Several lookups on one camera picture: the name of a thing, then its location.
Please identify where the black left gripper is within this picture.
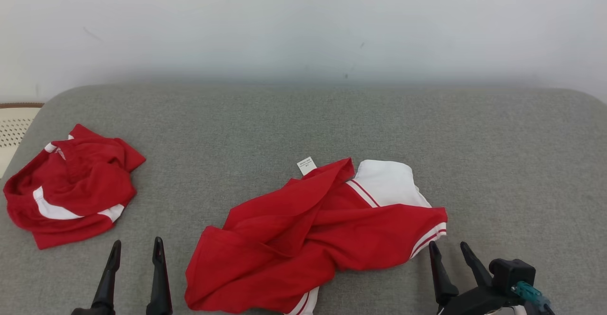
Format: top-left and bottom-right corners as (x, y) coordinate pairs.
(71, 237), (174, 315)

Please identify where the cream perforated laundry basket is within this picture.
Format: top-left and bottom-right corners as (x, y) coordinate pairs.
(0, 102), (45, 179)

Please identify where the red shorts white side stripe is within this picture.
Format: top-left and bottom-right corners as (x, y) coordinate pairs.
(3, 124), (147, 250)

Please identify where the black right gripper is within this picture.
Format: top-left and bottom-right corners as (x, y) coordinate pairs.
(429, 241), (518, 315)

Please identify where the red basketball jersey white trim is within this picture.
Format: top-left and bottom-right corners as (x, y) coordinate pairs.
(184, 157), (448, 315)

